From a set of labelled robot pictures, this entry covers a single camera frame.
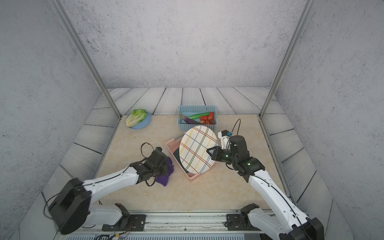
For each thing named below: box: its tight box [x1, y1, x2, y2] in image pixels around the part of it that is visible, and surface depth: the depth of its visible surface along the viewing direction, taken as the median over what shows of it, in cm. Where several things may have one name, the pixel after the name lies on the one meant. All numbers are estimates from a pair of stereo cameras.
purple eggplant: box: [180, 115, 202, 125], surface depth 117 cm
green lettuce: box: [125, 108, 147, 127], surface depth 116 cm
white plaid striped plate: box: [179, 125, 219, 175], surface depth 80 cm
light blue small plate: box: [129, 112, 152, 130], surface depth 117 cm
